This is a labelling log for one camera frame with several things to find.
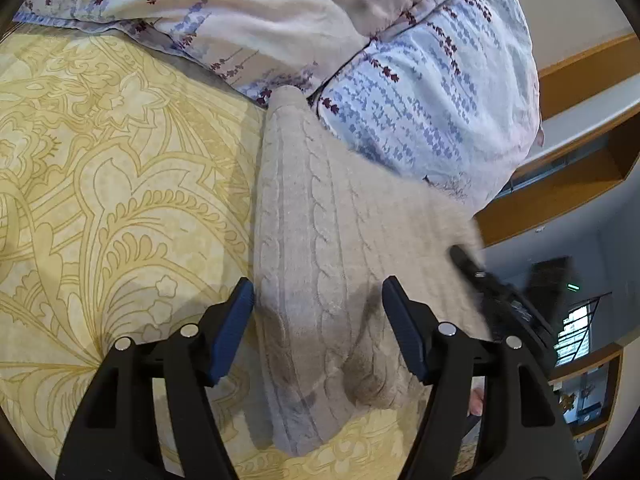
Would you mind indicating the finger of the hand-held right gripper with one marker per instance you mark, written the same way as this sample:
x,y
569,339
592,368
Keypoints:
x,y
467,262

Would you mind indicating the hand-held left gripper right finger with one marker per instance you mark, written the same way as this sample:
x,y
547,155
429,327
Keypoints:
x,y
405,331

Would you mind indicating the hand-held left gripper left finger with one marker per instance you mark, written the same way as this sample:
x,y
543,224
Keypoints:
x,y
230,331

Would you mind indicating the person's right hand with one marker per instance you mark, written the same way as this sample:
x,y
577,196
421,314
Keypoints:
x,y
475,401

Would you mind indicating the window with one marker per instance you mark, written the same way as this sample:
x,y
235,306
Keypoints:
x,y
582,335

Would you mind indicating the wooden shelf unit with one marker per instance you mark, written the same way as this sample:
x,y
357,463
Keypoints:
x,y
595,400

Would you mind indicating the wooden cabinet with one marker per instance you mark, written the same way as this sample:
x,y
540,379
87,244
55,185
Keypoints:
x,y
565,195

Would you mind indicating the blue floral pillow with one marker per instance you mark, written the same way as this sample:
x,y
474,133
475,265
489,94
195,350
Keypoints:
x,y
450,110

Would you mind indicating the yellow patterned bed sheet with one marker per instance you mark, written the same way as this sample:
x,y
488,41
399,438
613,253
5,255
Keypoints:
x,y
100,185

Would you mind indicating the pink floral pillow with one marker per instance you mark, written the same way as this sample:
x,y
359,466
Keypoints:
x,y
250,10

